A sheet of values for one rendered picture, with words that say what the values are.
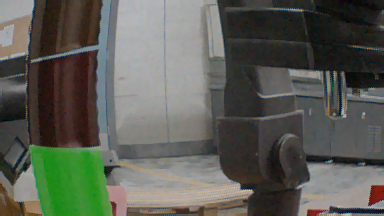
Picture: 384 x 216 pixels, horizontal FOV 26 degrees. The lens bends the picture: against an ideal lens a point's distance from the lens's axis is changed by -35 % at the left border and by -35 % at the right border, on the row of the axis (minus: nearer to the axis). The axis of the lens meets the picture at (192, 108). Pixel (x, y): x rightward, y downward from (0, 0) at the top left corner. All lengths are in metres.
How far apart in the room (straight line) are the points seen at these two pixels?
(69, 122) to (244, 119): 0.66
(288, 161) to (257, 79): 0.08
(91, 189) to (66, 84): 0.04
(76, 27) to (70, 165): 0.05
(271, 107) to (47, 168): 0.66
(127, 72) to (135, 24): 0.55
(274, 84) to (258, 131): 0.05
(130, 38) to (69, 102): 11.67
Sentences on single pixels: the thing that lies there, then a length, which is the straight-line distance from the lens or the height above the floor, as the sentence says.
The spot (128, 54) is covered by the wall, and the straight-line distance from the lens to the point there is 12.02.
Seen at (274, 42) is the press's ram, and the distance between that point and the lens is 0.58.
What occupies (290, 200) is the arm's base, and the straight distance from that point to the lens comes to 1.04.
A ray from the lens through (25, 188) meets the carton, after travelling 4.06.
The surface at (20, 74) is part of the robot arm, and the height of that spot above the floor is 1.11.
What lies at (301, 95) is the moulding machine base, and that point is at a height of 0.65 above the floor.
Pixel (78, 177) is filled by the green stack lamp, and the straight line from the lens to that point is 0.37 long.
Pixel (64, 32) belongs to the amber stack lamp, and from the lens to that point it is 0.36.
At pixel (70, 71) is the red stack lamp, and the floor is 1.11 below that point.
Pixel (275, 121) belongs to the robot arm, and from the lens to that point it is 1.01.
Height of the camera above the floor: 1.12
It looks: 3 degrees down
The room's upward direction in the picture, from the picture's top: 3 degrees counter-clockwise
